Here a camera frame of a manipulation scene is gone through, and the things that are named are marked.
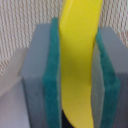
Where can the yellow toy banana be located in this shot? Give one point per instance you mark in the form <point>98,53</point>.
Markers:
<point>78,25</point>

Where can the gripper left finger with green pad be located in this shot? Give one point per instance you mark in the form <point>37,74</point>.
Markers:
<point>41,77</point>

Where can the gripper right finger with green pad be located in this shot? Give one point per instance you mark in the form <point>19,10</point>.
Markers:
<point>109,94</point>

